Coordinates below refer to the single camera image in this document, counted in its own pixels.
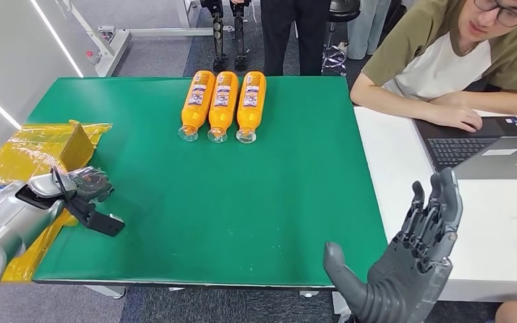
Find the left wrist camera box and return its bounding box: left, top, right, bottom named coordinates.
left=64, top=196, right=127, bottom=238

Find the black stool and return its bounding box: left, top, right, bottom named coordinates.
left=320, top=0, right=361, bottom=77

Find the person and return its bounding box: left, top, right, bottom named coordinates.
left=349, top=0, right=517, bottom=133
left=259, top=0, right=332, bottom=77
left=347, top=0, right=393, bottom=61

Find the yellow film wrapped box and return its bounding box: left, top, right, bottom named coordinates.
left=0, top=119, right=113, bottom=283

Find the grey laptop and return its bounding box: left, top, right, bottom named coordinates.
left=413, top=116, right=517, bottom=180

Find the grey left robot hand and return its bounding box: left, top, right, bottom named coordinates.
left=67, top=166, right=115, bottom=204

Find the white metal floor frame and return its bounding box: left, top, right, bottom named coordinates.
left=60, top=0, right=215, bottom=77

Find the black robot leg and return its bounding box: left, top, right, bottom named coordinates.
left=199, top=0, right=230, bottom=72
left=229, top=0, right=252, bottom=72

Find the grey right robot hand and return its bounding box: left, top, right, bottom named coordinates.
left=322, top=168, right=464, bottom=323

